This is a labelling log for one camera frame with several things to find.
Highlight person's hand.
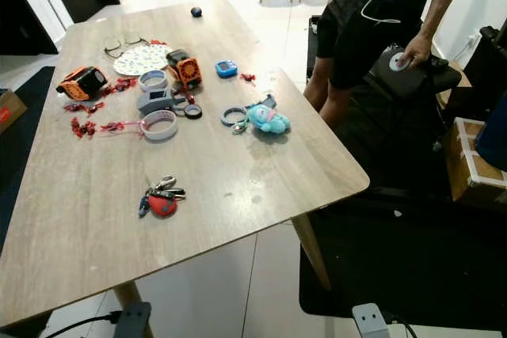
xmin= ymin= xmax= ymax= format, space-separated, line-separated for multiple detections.
xmin=402 ymin=33 xmax=435 ymax=70

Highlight key bunch with red fob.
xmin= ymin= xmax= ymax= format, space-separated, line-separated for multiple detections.
xmin=138 ymin=175 xmax=186 ymax=218

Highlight white round disc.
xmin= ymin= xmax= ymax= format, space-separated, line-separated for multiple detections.
xmin=389 ymin=51 xmax=413 ymax=72

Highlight black bag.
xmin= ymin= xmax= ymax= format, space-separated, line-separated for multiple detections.
xmin=368 ymin=41 xmax=462 ymax=101

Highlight person in black clothes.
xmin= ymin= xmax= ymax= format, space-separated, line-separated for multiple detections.
xmin=303 ymin=0 xmax=472 ymax=111

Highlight black case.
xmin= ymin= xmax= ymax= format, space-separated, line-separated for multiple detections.
xmin=463 ymin=25 xmax=507 ymax=101

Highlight dark blue container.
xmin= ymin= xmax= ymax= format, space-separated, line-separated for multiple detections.
xmin=475 ymin=93 xmax=507 ymax=173

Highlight taped cardboard box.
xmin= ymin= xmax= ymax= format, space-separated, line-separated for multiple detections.
xmin=446 ymin=116 xmax=507 ymax=211

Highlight small brown box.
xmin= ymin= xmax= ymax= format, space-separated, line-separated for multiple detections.
xmin=0 ymin=89 xmax=29 ymax=133

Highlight blue plush toy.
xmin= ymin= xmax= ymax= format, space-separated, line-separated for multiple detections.
xmin=246 ymin=94 xmax=292 ymax=135

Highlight orange black gadget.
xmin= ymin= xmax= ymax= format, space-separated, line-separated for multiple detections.
xmin=166 ymin=49 xmax=202 ymax=89
xmin=56 ymin=66 xmax=107 ymax=101

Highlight blue digital timer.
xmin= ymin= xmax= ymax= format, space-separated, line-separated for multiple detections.
xmin=215 ymin=60 xmax=238 ymax=79

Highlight black-rimmed eyeglasses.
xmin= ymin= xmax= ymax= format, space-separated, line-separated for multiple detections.
xmin=102 ymin=33 xmax=148 ymax=59

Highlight round floral mat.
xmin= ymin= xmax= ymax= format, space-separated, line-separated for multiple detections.
xmin=113 ymin=44 xmax=172 ymax=78

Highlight small white tape roll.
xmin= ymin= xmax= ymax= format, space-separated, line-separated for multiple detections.
xmin=138 ymin=70 xmax=170 ymax=93

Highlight grey plastic device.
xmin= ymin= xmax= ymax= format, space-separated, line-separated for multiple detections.
xmin=136 ymin=88 xmax=188 ymax=117

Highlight large white tape roll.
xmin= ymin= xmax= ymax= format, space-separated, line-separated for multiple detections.
xmin=140 ymin=110 xmax=178 ymax=142

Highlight grey tape ring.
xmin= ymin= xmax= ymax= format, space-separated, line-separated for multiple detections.
xmin=221 ymin=105 xmax=249 ymax=127

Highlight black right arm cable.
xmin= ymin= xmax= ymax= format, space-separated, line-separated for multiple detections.
xmin=392 ymin=318 xmax=417 ymax=338

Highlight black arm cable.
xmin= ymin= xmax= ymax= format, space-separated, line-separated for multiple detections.
xmin=40 ymin=314 xmax=120 ymax=338
xmin=392 ymin=318 xmax=417 ymax=338

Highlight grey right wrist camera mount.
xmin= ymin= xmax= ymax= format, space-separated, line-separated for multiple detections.
xmin=353 ymin=303 xmax=393 ymax=338

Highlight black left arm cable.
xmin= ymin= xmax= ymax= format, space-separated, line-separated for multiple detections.
xmin=40 ymin=314 xmax=120 ymax=338

